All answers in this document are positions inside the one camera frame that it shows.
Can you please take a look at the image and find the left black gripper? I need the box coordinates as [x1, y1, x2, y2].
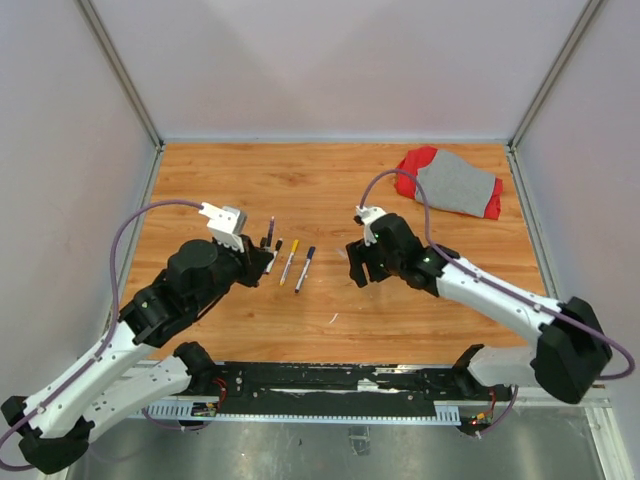
[191, 232, 274, 313]

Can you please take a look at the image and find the white whiteboard marker pen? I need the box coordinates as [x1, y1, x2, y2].
[264, 238, 283, 275]

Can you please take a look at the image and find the white blue marker pen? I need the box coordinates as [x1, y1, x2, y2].
[294, 246, 316, 294]

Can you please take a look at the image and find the purple marker pen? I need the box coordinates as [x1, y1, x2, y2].
[264, 216, 275, 248]

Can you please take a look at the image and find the white marker yellow end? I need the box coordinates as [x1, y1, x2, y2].
[279, 239, 299, 286]

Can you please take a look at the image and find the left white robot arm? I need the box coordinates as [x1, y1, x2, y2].
[1, 236, 273, 474]

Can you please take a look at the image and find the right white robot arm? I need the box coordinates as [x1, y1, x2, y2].
[346, 207, 612, 404]

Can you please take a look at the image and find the red and grey cloth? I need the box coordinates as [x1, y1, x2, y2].
[397, 146, 504, 220]

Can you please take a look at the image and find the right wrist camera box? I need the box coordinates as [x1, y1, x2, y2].
[355, 206, 387, 246]

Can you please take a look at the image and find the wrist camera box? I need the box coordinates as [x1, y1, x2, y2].
[199, 202, 247, 252]
[355, 206, 387, 246]

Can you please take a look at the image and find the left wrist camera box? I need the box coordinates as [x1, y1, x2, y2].
[199, 202, 247, 252]

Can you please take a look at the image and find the black mounting base rail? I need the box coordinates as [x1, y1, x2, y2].
[182, 362, 511, 418]

